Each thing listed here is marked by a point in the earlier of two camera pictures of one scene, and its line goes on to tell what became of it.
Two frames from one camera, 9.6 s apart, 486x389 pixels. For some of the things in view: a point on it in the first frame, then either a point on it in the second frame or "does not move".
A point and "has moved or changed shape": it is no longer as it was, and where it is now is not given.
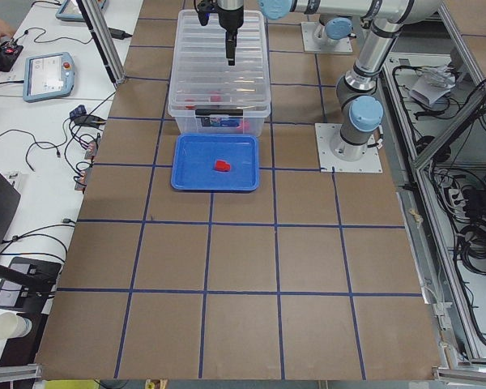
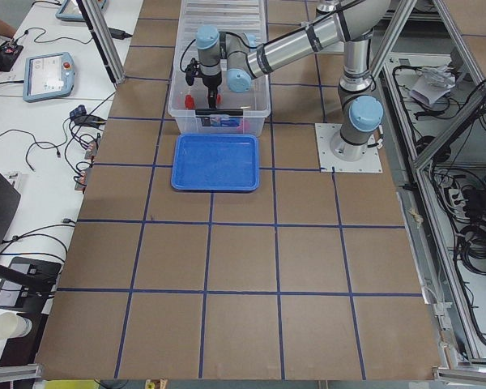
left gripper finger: [231, 40] -> [212, 97]
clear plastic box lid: [201, 79] has moved or changed shape
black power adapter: [119, 34] does not move
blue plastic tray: [195, 154] does not move
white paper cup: [6, 325] does not move
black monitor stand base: [27, 286] does not move
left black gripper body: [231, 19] -> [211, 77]
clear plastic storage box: [207, 96] does not move
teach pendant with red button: [48, 76] does not move
